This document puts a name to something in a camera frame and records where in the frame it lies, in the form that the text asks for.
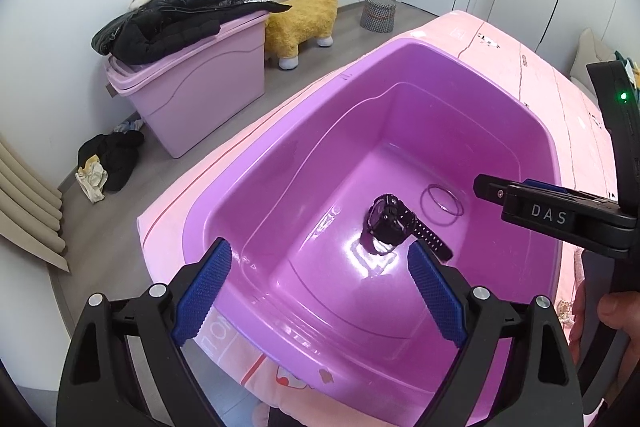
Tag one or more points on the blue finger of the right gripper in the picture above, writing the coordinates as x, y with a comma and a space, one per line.
490, 188
551, 187

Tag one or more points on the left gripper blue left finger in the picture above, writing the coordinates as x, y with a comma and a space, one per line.
195, 288

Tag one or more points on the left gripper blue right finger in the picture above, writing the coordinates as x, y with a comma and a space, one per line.
438, 294

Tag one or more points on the black digital watch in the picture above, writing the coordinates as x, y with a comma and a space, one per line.
391, 222

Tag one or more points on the beige chair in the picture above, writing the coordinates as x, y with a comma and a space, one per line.
590, 51

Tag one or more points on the clothes pile on chair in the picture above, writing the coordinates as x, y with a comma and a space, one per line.
630, 68

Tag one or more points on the purple plastic tub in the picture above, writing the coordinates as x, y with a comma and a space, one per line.
321, 210

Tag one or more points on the black clothes pile on floor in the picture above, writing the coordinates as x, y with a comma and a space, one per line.
106, 162

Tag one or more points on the beige ribbed panel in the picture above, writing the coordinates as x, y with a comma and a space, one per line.
31, 211

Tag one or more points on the patterned round basket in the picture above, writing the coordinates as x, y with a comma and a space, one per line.
378, 16

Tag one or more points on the pink storage box with lid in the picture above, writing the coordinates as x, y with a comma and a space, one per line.
187, 95

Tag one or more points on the yellow white alpaca plush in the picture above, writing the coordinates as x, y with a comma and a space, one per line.
304, 20

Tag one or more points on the black puffer jacket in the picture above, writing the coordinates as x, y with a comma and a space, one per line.
159, 28

